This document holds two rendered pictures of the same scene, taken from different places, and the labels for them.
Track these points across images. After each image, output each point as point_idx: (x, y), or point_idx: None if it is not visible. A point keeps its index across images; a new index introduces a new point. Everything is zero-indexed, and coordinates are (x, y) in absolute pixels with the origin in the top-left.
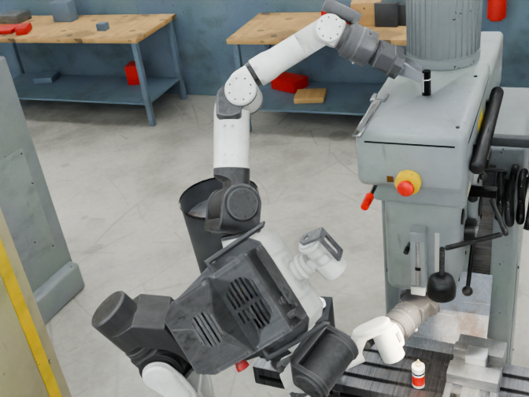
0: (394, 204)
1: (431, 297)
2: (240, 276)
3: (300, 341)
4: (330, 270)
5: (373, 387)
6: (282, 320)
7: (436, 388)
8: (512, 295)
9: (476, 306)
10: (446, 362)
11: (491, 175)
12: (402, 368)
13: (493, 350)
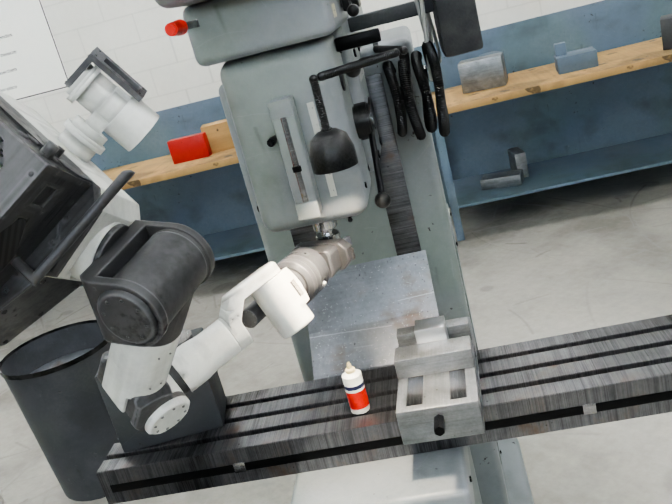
0: (234, 73)
1: (320, 168)
2: None
3: (86, 222)
4: (129, 121)
5: (293, 434)
6: (26, 149)
7: (388, 405)
8: (459, 275)
9: (417, 301)
10: (395, 374)
11: (379, 91)
12: (333, 400)
13: (453, 320)
